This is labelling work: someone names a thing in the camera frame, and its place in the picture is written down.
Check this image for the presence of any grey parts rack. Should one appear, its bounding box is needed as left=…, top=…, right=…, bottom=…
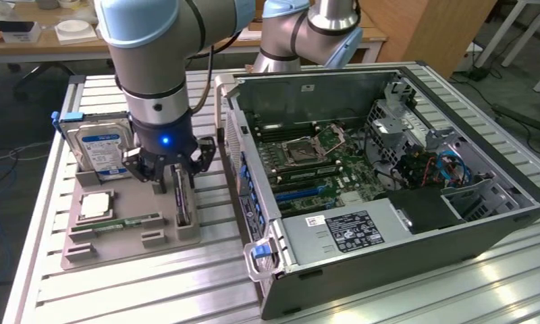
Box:
left=60, top=161, right=204, bottom=271

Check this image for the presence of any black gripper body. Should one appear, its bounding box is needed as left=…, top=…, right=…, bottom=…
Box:
left=132, top=114, right=198, bottom=159

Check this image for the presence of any white box black top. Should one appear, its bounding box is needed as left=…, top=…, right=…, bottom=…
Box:
left=0, top=20, right=42, bottom=44

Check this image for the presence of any black floor stand leg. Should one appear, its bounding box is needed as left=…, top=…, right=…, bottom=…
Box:
left=492, top=103, right=540, bottom=138

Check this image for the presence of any angled metal disk bracket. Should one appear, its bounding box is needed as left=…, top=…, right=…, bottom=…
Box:
left=438, top=178, right=531, bottom=223

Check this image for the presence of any green RAM stick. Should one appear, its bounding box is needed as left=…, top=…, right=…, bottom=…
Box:
left=89, top=215, right=158, bottom=234

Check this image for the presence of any black floor box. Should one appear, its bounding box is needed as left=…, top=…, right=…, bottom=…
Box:
left=467, top=67, right=492, bottom=82

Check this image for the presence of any black chair base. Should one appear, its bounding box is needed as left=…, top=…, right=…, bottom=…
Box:
left=7, top=60, right=80, bottom=101

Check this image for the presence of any wooden desk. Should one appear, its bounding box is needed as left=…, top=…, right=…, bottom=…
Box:
left=0, top=0, right=388, bottom=65

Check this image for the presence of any wooden cabinet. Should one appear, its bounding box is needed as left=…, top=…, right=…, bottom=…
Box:
left=377, top=0, right=500, bottom=74

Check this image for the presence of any white table frame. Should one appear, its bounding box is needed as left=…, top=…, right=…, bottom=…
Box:
left=475, top=0, right=540, bottom=92

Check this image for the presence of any perforated metal disk bay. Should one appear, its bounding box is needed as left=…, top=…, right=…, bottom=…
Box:
left=368, top=97, right=433, bottom=153

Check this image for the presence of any open black PC case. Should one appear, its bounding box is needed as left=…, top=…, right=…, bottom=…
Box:
left=213, top=65, right=540, bottom=321

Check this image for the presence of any grey power supply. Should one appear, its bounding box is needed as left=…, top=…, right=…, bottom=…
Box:
left=280, top=198, right=417, bottom=267

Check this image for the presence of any metal socket cover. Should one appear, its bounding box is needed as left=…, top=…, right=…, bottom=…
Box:
left=312, top=123, right=348, bottom=149

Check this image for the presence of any CPU socket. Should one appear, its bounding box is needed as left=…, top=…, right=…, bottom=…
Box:
left=281, top=137, right=322, bottom=163

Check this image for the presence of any silver CPU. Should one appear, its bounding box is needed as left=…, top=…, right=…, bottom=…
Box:
left=78, top=194, right=112, bottom=219

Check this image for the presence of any white block round recess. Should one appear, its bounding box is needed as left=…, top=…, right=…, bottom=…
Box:
left=54, top=20, right=98, bottom=45

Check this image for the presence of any green motherboard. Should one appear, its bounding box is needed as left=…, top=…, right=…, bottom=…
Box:
left=250, top=121, right=388, bottom=219

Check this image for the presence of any blue expansion slot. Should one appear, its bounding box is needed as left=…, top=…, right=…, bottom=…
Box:
left=276, top=184, right=334, bottom=204

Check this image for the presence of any hard disk blue carrier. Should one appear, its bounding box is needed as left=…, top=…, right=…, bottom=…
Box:
left=49, top=109, right=134, bottom=182

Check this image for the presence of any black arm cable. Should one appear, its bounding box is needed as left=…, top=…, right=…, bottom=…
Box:
left=186, top=28, right=253, bottom=112

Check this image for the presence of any blue data wire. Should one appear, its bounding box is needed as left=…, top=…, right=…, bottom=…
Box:
left=436, top=153, right=473, bottom=186

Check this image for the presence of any black power connector wire bundle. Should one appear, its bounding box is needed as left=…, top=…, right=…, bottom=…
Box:
left=394, top=150, right=437, bottom=187

